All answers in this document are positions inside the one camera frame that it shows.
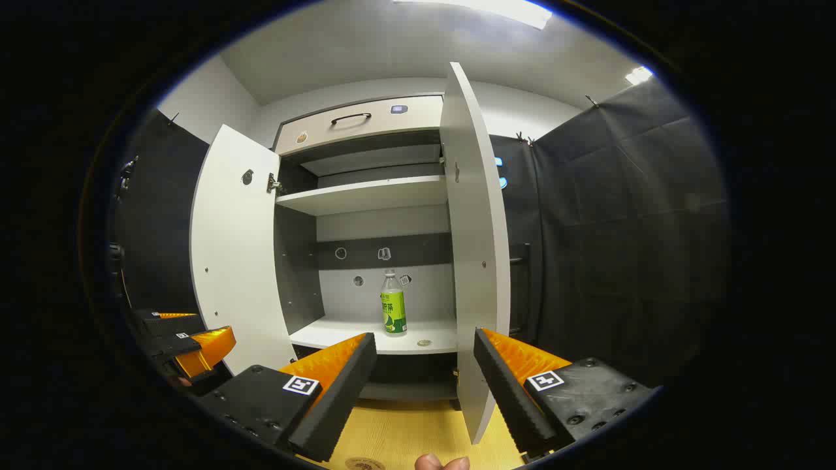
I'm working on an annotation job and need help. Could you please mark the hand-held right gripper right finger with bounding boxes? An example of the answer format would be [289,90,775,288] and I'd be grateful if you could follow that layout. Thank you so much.
[473,328,659,461]

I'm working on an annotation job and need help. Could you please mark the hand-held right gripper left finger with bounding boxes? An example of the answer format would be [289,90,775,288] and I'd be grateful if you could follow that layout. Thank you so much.
[196,332,379,463]

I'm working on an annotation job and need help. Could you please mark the clear bottle with green label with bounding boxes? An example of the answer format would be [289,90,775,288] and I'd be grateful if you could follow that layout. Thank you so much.
[381,269,408,337]

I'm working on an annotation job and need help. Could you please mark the white cabinet drawer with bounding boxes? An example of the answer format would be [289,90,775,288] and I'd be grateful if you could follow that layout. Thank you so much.
[274,95,445,156]

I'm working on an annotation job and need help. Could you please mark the white cabinet door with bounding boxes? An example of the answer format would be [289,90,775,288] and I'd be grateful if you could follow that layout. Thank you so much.
[439,62,512,445]
[189,124,298,377]

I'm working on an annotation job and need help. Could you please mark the black backdrop cloth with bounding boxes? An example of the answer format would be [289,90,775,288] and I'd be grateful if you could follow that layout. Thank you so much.
[108,78,729,392]

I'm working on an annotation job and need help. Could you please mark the white cabinet shelf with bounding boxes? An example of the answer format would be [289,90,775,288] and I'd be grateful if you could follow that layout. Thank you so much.
[276,175,449,217]
[300,144,442,178]
[289,317,458,355]

